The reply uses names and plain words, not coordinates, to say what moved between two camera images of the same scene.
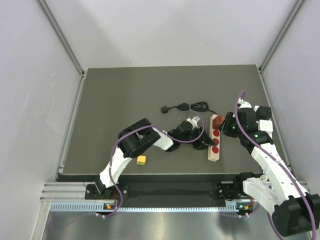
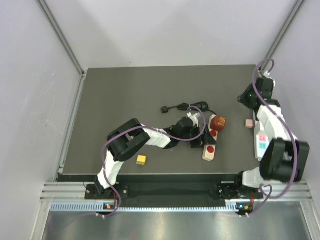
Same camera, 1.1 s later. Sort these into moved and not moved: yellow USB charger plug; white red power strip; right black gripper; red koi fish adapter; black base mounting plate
Moved: right black gripper; white red power strip
Not moved: yellow USB charger plug; black base mounting plate; red koi fish adapter
